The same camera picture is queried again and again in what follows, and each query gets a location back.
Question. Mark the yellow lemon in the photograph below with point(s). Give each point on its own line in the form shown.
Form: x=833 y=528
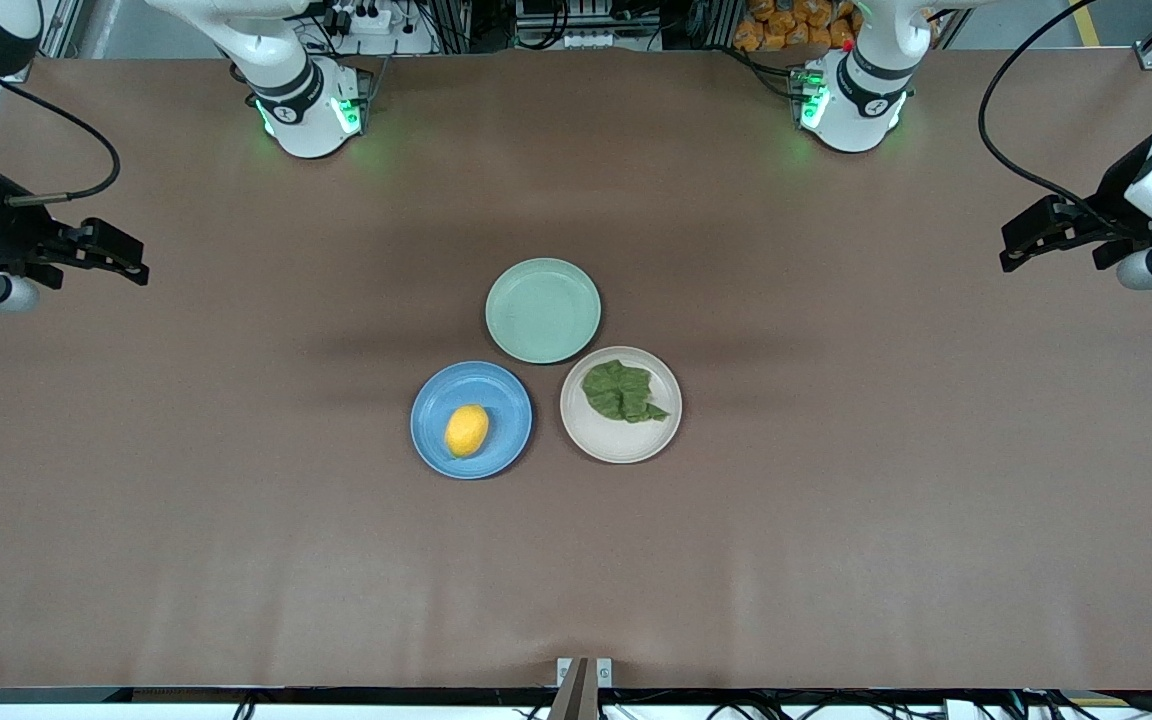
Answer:
x=466 y=431

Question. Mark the green lettuce leaf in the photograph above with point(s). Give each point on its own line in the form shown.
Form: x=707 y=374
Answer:
x=616 y=390

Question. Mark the aluminium rail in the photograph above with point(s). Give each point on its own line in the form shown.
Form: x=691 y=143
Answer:
x=61 y=25

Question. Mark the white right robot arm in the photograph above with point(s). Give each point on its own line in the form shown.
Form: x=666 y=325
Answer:
x=301 y=110

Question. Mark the beige plate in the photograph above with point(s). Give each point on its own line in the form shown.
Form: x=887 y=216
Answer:
x=626 y=440

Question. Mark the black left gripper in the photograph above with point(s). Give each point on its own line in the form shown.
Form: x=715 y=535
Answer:
x=1113 y=204

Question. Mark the white electronic device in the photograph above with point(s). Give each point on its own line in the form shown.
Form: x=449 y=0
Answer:
x=586 y=40

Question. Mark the orange mesh bag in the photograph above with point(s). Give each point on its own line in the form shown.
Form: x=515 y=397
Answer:
x=786 y=25

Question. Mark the white power strip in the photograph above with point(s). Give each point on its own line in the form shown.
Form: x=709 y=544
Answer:
x=386 y=45

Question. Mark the small metal bracket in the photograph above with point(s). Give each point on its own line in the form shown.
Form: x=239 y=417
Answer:
x=605 y=670

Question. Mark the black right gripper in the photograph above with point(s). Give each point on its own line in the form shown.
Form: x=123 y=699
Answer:
x=8 y=232

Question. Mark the green plate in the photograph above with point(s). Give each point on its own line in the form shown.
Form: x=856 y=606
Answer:
x=543 y=310

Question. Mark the blue plate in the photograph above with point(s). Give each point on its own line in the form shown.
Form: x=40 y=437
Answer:
x=496 y=400

